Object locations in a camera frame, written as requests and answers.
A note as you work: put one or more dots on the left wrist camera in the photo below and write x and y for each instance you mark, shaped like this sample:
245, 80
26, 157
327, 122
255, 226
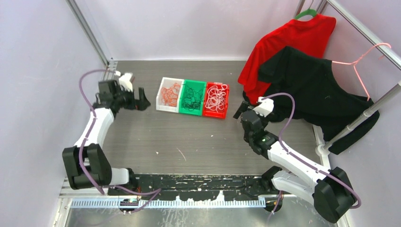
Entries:
123, 79

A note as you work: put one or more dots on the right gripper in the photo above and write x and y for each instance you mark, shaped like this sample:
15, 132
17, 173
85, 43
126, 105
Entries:
244, 107

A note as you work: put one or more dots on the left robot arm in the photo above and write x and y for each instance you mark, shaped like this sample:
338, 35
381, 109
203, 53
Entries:
85, 162

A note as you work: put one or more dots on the red t-shirt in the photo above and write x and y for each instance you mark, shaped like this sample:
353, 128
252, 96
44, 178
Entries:
310, 37

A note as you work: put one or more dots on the green hanger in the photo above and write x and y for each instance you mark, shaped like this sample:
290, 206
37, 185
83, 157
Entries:
299, 13

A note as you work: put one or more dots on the black t-shirt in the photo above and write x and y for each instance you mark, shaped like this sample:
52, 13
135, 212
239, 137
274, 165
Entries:
318, 97

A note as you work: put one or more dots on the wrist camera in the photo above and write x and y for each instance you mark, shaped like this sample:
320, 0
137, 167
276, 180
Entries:
123, 79
265, 106

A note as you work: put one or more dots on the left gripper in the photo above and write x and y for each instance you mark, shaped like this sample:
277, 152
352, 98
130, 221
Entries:
141, 104

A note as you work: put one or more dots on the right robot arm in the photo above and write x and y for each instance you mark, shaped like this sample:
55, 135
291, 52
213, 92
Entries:
328, 190

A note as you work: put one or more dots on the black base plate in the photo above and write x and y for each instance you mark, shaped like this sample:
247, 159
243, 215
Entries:
202, 187

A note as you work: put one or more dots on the metal clothes rack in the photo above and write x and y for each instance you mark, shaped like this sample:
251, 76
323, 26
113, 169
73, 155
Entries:
384, 49

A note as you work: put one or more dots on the green plastic bin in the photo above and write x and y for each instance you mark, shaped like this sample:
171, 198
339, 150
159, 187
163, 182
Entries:
192, 97

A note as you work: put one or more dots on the white plastic bin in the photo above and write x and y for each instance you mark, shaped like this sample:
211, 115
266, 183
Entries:
169, 93

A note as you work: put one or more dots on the red plastic bin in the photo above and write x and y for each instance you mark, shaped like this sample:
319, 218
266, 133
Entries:
216, 100

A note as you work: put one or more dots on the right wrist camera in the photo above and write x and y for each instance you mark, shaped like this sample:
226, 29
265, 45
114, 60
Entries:
265, 106

